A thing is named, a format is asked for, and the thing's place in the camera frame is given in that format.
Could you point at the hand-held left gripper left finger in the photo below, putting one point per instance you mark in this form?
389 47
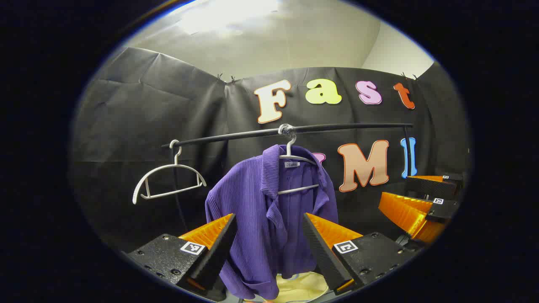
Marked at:
219 252

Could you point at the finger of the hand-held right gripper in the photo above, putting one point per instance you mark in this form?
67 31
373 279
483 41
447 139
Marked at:
429 187
404 210

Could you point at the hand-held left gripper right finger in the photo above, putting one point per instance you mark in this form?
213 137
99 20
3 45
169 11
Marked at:
322 252

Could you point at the cream laundry hamper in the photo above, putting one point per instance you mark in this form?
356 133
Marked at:
303 288

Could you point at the purple ribbed shirt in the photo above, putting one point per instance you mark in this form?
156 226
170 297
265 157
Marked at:
252 210

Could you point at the white plastic hanger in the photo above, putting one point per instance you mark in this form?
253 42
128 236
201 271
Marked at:
176 165
297 189

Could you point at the black clothes rack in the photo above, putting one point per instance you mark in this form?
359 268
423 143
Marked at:
337 126

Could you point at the black backdrop cloth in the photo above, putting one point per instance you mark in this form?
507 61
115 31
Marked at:
147 118

